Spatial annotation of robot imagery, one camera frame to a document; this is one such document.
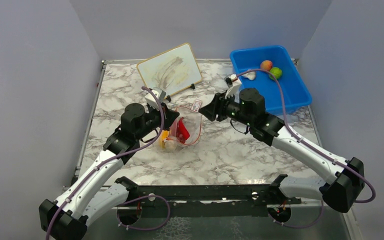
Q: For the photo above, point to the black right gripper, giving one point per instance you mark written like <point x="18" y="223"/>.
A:
<point x="216" y="107"/>

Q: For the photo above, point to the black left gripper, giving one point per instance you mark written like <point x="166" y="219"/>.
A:
<point x="170" y="115"/>

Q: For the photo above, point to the yellow bell pepper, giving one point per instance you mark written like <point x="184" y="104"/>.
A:
<point x="163" y="137"/>

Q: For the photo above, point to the clear zip bag orange zipper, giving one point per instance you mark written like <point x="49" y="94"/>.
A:
<point x="193" y="123"/>

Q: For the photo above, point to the red chili pepper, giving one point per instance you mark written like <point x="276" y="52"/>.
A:
<point x="182" y="133"/>

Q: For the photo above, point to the garlic bulb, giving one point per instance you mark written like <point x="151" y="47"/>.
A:
<point x="170" y="145"/>

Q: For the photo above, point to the white mushroom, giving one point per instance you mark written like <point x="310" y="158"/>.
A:
<point x="250" y="75"/>

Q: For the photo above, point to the peach fruit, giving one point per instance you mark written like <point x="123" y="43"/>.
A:
<point x="266" y="65"/>

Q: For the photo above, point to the green lime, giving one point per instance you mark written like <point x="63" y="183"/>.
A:
<point x="275" y="73"/>

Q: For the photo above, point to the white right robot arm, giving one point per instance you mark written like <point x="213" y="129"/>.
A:
<point x="340" y="180"/>

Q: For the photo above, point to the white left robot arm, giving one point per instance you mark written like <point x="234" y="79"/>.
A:
<point x="69" y="216"/>

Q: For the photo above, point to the red white staple box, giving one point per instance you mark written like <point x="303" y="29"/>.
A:
<point x="196" y="105"/>

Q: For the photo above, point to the blue plastic bin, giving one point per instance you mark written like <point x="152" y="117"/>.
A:
<point x="295" y="92"/>

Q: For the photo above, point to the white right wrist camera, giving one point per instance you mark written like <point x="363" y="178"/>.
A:
<point x="233" y="84"/>

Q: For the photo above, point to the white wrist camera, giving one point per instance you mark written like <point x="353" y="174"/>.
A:
<point x="154" y="97"/>
<point x="233" y="84"/>

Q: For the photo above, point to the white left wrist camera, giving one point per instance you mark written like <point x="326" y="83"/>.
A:
<point x="154" y="97"/>

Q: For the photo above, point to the small whiteboard yellow frame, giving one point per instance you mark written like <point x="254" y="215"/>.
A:
<point x="171" y="71"/>

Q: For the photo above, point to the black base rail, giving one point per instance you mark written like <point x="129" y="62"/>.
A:
<point x="195" y="201"/>

